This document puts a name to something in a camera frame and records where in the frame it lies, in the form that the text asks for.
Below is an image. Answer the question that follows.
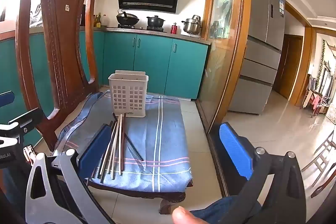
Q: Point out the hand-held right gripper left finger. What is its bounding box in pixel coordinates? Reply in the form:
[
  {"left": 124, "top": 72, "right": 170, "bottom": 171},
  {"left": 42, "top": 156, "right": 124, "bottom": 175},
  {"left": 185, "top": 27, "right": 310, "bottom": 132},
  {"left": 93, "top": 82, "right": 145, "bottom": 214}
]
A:
[{"left": 25, "top": 124, "right": 116, "bottom": 224}]

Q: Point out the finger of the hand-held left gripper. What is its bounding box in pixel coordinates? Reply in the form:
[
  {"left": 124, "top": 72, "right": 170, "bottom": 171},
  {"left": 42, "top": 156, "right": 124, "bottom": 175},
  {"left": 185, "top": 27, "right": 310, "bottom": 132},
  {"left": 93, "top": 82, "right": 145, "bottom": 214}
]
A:
[
  {"left": 0, "top": 107, "right": 44, "bottom": 144},
  {"left": 0, "top": 91, "right": 15, "bottom": 108}
]

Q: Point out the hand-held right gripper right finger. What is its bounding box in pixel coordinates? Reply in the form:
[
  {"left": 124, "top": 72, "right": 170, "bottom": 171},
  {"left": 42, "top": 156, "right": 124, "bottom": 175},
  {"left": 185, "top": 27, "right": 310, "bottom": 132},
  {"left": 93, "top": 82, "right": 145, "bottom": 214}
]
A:
[{"left": 219, "top": 122, "right": 307, "bottom": 224}]

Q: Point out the beige chopstick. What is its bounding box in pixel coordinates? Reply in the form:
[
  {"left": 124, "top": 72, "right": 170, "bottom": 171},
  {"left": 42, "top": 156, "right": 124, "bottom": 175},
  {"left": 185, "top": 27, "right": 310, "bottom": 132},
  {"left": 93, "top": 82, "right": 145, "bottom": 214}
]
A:
[
  {"left": 100, "top": 121, "right": 117, "bottom": 183},
  {"left": 111, "top": 114, "right": 121, "bottom": 181},
  {"left": 119, "top": 114, "right": 123, "bottom": 176}
]

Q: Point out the brown chopstick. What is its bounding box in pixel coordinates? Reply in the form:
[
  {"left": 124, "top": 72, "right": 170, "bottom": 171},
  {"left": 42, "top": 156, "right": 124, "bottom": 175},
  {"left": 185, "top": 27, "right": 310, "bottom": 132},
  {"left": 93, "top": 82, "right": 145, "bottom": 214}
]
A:
[{"left": 121, "top": 114, "right": 127, "bottom": 165}]

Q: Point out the white plastic utensil basket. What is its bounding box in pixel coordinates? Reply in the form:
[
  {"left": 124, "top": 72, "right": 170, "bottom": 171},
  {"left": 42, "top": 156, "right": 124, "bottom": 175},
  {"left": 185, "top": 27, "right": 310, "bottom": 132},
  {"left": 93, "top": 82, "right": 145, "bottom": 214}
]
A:
[{"left": 108, "top": 70, "right": 147, "bottom": 118}]

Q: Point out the person's right hand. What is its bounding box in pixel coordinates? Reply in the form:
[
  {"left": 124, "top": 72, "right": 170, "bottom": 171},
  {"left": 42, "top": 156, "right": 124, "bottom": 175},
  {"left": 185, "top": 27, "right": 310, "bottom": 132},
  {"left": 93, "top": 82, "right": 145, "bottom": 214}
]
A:
[{"left": 172, "top": 206, "right": 208, "bottom": 224}]

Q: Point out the person's jeans leg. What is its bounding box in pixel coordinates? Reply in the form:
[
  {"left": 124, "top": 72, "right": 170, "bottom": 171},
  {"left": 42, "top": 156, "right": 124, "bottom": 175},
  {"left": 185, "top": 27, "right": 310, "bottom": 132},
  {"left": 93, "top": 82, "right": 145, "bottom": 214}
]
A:
[{"left": 189, "top": 196, "right": 263, "bottom": 224}]

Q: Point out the blue plaid cloth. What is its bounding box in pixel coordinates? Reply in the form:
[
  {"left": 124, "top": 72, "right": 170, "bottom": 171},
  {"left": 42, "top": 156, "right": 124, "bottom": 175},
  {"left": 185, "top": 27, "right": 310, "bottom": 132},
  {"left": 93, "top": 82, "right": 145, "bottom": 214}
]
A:
[{"left": 54, "top": 90, "right": 193, "bottom": 193}]

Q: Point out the slatted wooden chair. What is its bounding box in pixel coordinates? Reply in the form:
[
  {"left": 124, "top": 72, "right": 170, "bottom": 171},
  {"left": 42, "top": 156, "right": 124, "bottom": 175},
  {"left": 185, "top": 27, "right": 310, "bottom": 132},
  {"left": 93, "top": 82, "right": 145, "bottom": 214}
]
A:
[{"left": 301, "top": 126, "right": 336, "bottom": 199}]

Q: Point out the carved wooden chair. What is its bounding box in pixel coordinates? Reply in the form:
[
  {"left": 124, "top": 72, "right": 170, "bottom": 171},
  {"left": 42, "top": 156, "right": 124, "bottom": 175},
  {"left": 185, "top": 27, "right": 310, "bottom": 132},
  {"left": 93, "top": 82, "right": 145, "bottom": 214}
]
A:
[{"left": 14, "top": 0, "right": 195, "bottom": 215}]

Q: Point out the clothes drying rack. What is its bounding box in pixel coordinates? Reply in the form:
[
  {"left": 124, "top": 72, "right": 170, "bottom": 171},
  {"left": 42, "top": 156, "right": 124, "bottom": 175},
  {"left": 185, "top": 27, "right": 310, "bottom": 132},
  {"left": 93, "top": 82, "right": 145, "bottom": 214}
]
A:
[{"left": 302, "top": 88, "right": 332, "bottom": 117}]

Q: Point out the brown wooden door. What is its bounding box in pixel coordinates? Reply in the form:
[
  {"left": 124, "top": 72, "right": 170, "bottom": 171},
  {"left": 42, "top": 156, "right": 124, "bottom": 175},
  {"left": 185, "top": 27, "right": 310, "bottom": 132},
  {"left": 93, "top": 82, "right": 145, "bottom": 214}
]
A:
[{"left": 273, "top": 34, "right": 304, "bottom": 100}]

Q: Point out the wood-framed glass sliding door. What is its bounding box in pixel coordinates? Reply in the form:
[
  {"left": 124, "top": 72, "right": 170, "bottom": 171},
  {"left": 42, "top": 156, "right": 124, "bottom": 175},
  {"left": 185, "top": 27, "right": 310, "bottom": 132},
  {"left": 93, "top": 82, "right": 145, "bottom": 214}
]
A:
[{"left": 196, "top": 0, "right": 253, "bottom": 196}]

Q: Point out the green hanging vine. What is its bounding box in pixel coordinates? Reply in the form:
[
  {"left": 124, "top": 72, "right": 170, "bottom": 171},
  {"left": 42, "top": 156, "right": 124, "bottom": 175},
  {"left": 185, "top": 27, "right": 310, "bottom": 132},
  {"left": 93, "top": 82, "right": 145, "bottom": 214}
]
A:
[{"left": 316, "top": 39, "right": 327, "bottom": 88}]

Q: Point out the grey refrigerator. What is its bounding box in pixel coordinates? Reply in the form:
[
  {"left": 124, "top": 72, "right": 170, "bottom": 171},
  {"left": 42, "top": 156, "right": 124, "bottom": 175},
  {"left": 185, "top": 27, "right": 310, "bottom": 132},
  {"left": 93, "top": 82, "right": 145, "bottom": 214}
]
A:
[{"left": 227, "top": 0, "right": 286, "bottom": 116}]

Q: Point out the stainless steel pot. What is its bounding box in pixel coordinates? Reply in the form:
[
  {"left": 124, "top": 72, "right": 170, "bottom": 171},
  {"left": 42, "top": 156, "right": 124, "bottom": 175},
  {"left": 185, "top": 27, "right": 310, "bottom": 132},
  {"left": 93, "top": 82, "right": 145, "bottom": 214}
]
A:
[{"left": 182, "top": 15, "right": 202, "bottom": 35}]

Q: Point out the grey kitchen countertop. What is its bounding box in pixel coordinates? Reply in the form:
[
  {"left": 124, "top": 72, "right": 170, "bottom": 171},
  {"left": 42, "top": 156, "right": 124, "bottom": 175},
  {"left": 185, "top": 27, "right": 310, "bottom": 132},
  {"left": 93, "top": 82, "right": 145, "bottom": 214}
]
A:
[{"left": 105, "top": 27, "right": 212, "bottom": 45}]

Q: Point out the black wok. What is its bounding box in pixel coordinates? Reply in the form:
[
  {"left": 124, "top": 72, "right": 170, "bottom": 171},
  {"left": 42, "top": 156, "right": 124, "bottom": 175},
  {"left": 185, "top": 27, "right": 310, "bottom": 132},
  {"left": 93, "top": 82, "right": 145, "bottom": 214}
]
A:
[{"left": 116, "top": 11, "right": 140, "bottom": 26}]

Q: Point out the gas stove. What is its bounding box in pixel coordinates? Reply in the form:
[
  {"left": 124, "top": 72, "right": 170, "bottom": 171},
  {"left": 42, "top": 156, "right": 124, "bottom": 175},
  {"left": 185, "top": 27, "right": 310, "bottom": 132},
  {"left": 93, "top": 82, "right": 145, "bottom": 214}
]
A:
[{"left": 117, "top": 25, "right": 168, "bottom": 33}]

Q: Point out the black cooking pot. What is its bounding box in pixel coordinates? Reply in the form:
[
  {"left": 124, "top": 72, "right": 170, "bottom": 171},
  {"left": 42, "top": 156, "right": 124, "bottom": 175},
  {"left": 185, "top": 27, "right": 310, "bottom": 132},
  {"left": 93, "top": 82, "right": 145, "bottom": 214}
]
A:
[{"left": 146, "top": 15, "right": 166, "bottom": 29}]

